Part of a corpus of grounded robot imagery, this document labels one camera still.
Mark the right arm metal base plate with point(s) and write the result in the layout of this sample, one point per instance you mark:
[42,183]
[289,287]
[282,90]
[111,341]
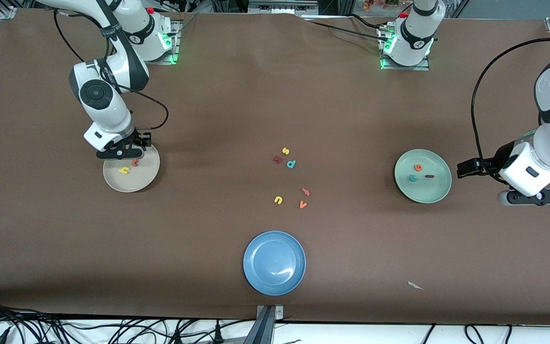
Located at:
[153,62]

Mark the green round plate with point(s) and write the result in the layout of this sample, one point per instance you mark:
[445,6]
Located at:
[428,191]

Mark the white paper scrap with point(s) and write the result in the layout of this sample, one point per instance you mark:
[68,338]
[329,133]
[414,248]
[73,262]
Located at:
[416,285]

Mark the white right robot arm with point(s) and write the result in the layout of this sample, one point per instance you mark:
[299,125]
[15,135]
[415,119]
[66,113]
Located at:
[108,110]

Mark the grey metal device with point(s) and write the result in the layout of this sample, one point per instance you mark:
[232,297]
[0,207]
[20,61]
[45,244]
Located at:
[280,7]

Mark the grey metal camera bracket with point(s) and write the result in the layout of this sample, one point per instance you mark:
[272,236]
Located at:
[266,325]

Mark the brown table cover sheet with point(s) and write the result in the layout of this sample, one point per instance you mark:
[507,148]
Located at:
[65,239]

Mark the yellow letter h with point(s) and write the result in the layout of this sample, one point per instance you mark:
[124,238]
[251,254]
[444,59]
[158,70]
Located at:
[123,170]

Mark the beige round plate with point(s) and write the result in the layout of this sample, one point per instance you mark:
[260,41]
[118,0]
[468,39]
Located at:
[136,180]

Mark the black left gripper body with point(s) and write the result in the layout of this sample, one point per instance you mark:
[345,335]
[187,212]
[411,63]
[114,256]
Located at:
[499,158]

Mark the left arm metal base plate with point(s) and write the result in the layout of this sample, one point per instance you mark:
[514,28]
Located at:
[406,68]

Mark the blue round plate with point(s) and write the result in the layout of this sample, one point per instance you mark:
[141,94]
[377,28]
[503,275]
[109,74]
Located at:
[274,263]

